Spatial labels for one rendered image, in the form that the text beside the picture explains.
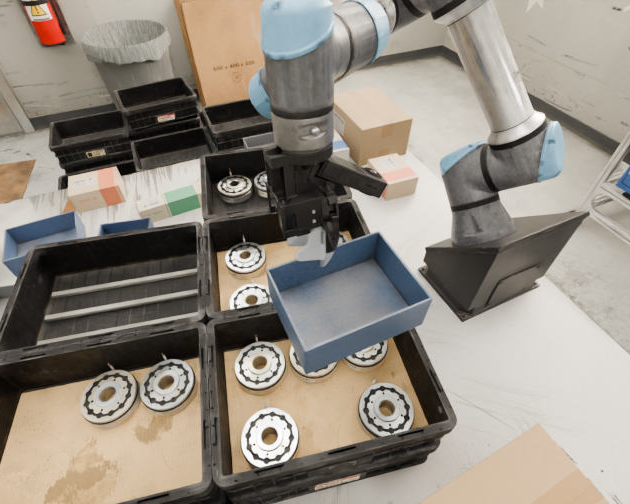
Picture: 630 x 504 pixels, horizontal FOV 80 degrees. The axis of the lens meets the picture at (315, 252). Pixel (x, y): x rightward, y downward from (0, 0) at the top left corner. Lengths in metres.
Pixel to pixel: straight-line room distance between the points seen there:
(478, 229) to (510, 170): 0.15
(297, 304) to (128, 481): 0.43
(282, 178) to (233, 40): 3.03
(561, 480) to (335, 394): 0.40
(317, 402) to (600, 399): 0.67
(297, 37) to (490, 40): 0.52
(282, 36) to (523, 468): 0.74
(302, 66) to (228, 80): 3.10
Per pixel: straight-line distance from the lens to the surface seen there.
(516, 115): 0.90
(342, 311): 0.61
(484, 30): 0.87
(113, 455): 0.85
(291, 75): 0.43
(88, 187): 1.52
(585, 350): 1.21
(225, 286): 0.96
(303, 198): 0.50
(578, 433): 1.08
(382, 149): 1.56
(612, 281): 2.55
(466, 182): 0.97
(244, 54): 3.53
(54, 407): 0.94
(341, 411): 0.79
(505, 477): 0.80
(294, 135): 0.45
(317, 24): 0.43
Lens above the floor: 1.58
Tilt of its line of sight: 47 degrees down
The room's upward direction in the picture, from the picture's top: straight up
